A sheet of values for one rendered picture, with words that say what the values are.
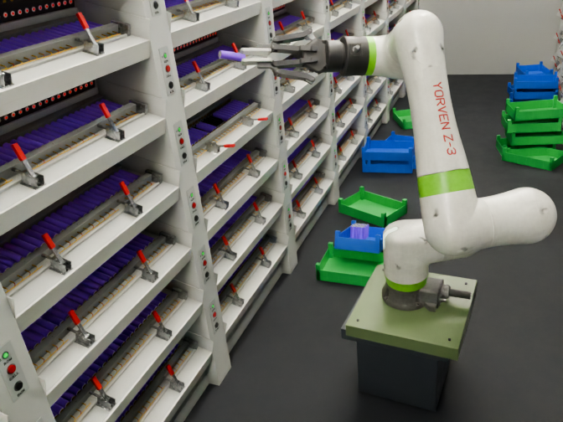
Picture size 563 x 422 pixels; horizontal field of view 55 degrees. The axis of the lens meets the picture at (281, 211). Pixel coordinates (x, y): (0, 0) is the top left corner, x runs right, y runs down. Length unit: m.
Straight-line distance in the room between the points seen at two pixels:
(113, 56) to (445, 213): 0.81
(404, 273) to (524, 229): 0.47
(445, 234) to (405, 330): 0.50
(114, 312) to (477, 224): 0.88
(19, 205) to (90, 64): 0.34
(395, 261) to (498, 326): 0.70
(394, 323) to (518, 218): 0.56
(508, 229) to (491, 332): 0.97
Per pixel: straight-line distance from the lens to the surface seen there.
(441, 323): 1.65
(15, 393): 1.22
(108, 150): 1.31
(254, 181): 2.02
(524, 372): 2.03
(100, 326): 1.41
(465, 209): 1.19
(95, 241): 1.34
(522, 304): 2.32
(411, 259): 1.59
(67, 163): 1.26
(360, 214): 2.84
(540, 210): 1.26
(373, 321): 1.65
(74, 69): 1.24
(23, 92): 1.14
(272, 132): 2.17
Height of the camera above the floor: 1.35
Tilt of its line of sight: 27 degrees down
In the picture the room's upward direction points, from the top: 6 degrees counter-clockwise
